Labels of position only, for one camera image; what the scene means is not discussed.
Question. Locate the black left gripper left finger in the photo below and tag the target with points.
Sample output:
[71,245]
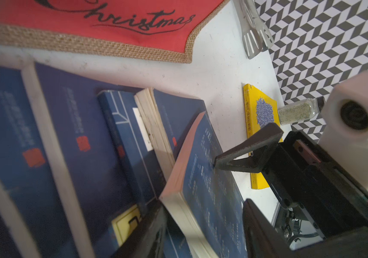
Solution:
[147,240]

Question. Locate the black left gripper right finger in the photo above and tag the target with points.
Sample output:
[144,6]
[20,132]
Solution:
[262,240]

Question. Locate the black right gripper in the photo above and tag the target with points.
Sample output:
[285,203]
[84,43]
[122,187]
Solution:
[301,174]

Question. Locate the blue book text back cover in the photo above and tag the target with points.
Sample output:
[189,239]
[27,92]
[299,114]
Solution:
[205,202]

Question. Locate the dark blue book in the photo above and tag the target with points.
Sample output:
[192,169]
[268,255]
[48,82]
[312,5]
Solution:
[167,119]

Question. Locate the blue book yellow label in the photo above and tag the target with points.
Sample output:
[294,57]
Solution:
[103,164]

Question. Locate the red burlap Christmas bag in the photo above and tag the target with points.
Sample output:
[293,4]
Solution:
[148,30]

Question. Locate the yellow book blue illustration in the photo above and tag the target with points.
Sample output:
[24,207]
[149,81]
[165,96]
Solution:
[260,109]

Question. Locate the small glass spice jar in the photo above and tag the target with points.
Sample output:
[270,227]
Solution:
[301,110]

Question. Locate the stainless steel kitchen tongs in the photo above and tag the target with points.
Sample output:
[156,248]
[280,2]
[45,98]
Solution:
[256,36]

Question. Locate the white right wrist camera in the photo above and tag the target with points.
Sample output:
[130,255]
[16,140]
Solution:
[345,137]

